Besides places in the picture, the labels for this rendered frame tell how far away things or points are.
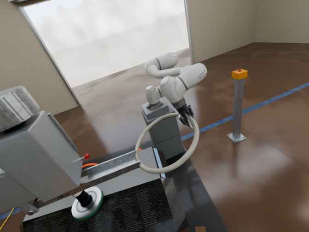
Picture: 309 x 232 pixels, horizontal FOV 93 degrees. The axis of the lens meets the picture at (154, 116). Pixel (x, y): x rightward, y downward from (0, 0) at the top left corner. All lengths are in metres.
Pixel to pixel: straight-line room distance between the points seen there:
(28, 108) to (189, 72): 0.81
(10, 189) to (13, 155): 0.22
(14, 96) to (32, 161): 0.30
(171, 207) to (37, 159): 0.88
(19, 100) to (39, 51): 5.22
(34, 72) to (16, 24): 1.30
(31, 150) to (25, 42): 5.38
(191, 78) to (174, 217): 0.95
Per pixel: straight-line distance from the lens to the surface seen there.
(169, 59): 1.39
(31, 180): 0.97
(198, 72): 0.90
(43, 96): 6.35
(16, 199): 1.10
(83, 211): 1.26
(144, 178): 1.21
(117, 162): 1.11
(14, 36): 6.18
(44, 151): 0.85
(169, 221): 1.25
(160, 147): 2.20
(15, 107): 0.81
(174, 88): 0.86
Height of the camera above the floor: 1.82
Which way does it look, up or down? 31 degrees down
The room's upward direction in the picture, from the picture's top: 17 degrees counter-clockwise
